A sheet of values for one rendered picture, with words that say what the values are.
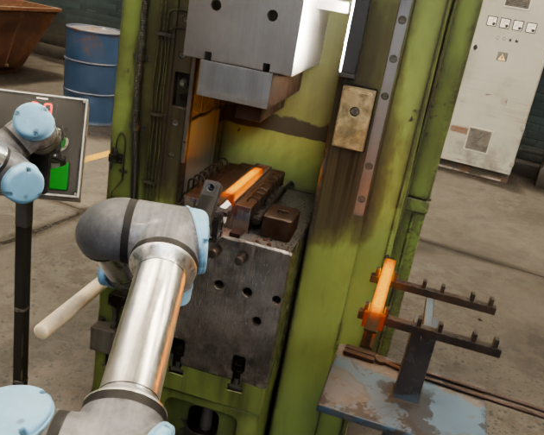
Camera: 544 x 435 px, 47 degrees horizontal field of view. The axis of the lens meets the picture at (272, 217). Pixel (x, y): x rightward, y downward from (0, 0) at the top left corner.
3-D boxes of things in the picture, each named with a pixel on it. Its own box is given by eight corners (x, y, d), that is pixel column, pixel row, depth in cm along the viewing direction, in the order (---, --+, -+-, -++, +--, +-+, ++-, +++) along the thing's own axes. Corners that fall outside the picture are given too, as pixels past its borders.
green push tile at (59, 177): (67, 190, 167) (69, 163, 168) (37, 187, 165) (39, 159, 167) (67, 191, 169) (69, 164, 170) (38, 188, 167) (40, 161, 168)
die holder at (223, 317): (266, 389, 184) (292, 253, 168) (147, 355, 190) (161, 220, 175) (303, 306, 235) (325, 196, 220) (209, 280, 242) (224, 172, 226)
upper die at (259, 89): (267, 110, 164) (273, 73, 160) (196, 94, 167) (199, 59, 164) (299, 91, 202) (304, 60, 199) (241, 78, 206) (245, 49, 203)
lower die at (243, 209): (247, 233, 176) (251, 204, 173) (181, 217, 180) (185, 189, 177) (281, 192, 215) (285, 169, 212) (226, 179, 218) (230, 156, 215)
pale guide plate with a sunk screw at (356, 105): (362, 152, 173) (376, 91, 167) (331, 145, 175) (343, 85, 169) (363, 150, 175) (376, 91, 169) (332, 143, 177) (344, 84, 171)
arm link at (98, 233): (49, 243, 103) (98, 296, 150) (116, 253, 104) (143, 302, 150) (66, 179, 107) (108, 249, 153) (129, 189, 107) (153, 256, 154)
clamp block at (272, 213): (288, 243, 174) (292, 222, 172) (259, 236, 176) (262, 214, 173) (297, 229, 185) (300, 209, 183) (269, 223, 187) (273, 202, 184)
